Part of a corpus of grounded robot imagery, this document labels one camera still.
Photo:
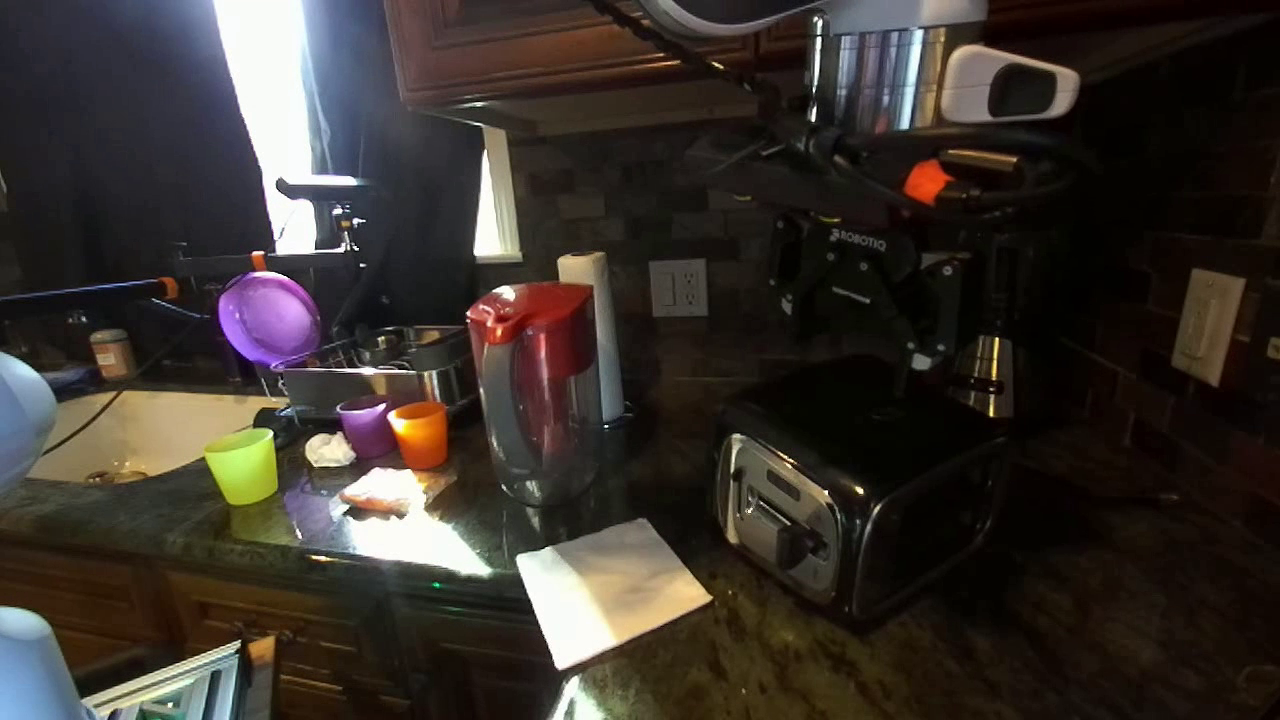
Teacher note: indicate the wooden upper cabinet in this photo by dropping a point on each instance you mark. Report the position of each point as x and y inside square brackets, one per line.
[535, 47]

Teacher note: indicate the green plastic cup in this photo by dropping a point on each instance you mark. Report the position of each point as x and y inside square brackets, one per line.
[240, 469]

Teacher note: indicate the wooden sink base cabinet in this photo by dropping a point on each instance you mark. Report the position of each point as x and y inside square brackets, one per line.
[266, 627]

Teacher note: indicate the white paper napkin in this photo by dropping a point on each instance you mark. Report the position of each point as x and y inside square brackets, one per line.
[606, 585]

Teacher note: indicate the purple plastic cup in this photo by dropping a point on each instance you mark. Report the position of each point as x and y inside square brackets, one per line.
[362, 429]

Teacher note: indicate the grey wall plate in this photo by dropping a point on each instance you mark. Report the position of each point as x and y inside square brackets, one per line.
[1274, 348]

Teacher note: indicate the white wall plate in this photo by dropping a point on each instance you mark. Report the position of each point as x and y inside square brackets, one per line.
[1210, 326]

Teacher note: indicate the black and silver toaster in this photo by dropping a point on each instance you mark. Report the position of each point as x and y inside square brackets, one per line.
[853, 504]

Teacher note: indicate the metal dish rack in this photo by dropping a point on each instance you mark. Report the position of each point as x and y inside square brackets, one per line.
[386, 373]

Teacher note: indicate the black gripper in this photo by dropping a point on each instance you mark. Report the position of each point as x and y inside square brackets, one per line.
[862, 267]

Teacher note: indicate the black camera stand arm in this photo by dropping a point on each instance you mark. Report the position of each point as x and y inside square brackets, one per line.
[82, 290]

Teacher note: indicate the red lidded clear pitcher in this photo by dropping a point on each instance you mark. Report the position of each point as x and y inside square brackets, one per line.
[535, 385]

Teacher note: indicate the orange plastic cup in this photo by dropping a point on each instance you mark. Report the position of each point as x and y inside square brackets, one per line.
[422, 439]

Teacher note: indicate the purple plastic plate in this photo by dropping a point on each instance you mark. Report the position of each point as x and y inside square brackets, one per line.
[266, 322]

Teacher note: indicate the white switch and outlet plate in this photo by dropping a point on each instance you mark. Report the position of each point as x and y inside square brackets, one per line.
[679, 290]

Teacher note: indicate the pinkish sponge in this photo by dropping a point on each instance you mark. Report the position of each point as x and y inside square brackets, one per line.
[386, 492]

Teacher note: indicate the small white cloth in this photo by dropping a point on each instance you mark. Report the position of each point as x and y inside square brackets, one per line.
[330, 451]

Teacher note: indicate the kitchen faucet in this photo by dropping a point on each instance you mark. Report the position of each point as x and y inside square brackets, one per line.
[327, 203]

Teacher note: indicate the white paper towel roll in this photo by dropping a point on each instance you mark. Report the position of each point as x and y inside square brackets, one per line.
[606, 335]

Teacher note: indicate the kitchen sink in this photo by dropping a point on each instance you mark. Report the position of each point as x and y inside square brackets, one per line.
[147, 435]

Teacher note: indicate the white slatted tray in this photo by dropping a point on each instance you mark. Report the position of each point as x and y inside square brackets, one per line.
[167, 687]

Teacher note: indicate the steel and black coffee maker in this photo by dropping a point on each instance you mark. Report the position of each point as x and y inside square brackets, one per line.
[986, 382]

